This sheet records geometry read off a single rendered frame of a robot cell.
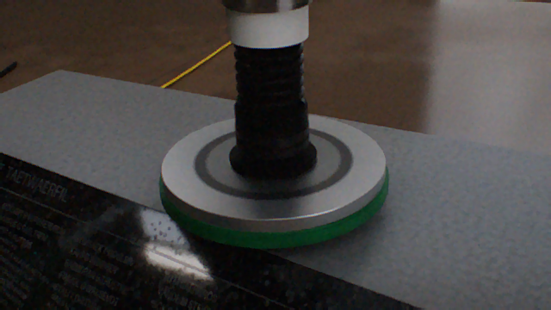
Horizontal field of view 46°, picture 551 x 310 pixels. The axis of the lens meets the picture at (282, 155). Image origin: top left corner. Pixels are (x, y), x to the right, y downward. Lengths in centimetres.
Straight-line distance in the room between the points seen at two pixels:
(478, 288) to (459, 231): 8
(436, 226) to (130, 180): 32
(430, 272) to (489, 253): 6
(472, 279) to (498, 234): 7
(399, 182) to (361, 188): 11
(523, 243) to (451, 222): 7
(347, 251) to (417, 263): 6
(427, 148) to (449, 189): 9
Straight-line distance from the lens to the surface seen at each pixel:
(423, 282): 55
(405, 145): 75
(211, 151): 64
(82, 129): 84
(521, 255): 59
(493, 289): 55
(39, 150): 81
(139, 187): 69
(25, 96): 98
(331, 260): 56
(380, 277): 55
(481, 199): 66
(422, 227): 61
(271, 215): 53
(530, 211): 66
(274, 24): 54
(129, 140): 79
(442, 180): 69
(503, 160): 74
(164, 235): 64
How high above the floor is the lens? 116
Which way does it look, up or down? 28 degrees down
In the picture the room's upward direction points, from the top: 2 degrees counter-clockwise
